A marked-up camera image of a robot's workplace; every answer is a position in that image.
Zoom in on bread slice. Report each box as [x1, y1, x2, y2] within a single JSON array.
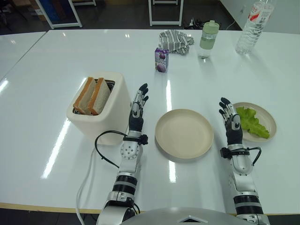
[[73, 76, 97, 113], [87, 77, 111, 116]]

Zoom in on white cord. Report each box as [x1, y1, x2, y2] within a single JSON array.
[[75, 150, 97, 225]]

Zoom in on cream toaster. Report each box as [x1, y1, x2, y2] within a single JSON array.
[[66, 71, 131, 146]]

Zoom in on purple drink carton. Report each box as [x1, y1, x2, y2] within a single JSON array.
[[154, 47, 169, 73]]

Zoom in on white frame table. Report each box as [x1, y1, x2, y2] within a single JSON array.
[[35, 0, 83, 30], [148, 0, 184, 27]]

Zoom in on clear plastic water bottle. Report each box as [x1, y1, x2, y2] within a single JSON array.
[[235, 0, 275, 55]]

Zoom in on robot body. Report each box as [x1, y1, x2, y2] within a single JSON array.
[[120, 206, 253, 225]]

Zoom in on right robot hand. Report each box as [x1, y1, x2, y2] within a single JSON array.
[[218, 97, 244, 150]]

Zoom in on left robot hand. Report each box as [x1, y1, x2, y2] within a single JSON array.
[[128, 83, 150, 137]]

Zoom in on black floor cables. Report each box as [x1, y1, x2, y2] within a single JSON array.
[[181, 17, 207, 30]]

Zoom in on striped cloth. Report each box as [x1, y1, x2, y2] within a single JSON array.
[[158, 30, 195, 56]]

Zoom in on green lidded bottle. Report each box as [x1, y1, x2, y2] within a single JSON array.
[[198, 20, 219, 59]]

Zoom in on black cable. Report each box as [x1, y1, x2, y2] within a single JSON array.
[[94, 130, 130, 169], [243, 146, 262, 166]]

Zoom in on green lettuce leaf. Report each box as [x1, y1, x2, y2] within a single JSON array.
[[235, 106, 270, 139]]

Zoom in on cream plate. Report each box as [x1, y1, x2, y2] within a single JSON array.
[[154, 108, 214, 158], [232, 102, 278, 143]]

